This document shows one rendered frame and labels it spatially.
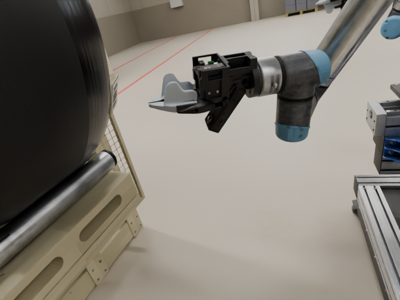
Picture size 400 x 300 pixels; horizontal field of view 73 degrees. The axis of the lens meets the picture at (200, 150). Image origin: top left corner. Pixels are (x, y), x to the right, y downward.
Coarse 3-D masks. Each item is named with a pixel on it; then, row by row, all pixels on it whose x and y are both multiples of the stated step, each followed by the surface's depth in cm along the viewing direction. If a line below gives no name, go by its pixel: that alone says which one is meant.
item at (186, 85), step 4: (164, 76) 51; (168, 76) 51; (172, 76) 51; (164, 80) 51; (168, 80) 52; (172, 80) 52; (176, 80) 52; (164, 84) 52; (180, 84) 53; (184, 84) 53; (188, 84) 53; (164, 88) 52; (184, 88) 54; (188, 88) 54; (192, 88) 54; (164, 92) 53; (160, 96) 53; (152, 100) 52; (156, 100) 52; (160, 100) 52
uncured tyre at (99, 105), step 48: (0, 0) 28; (48, 0) 32; (0, 48) 28; (48, 48) 32; (96, 48) 39; (0, 96) 28; (48, 96) 33; (96, 96) 41; (0, 144) 30; (48, 144) 36; (96, 144) 49; (0, 192) 33
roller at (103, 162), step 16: (96, 160) 56; (112, 160) 58; (80, 176) 52; (96, 176) 55; (48, 192) 48; (64, 192) 49; (80, 192) 51; (32, 208) 45; (48, 208) 46; (64, 208) 48; (16, 224) 42; (32, 224) 43; (48, 224) 46; (0, 240) 40; (16, 240) 41; (0, 256) 39
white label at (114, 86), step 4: (116, 76) 47; (116, 80) 47; (112, 84) 45; (116, 84) 48; (112, 88) 45; (116, 88) 48; (112, 92) 46; (116, 92) 49; (112, 96) 47; (116, 96) 50; (112, 100) 47; (116, 100) 50; (112, 104) 48; (112, 108) 49
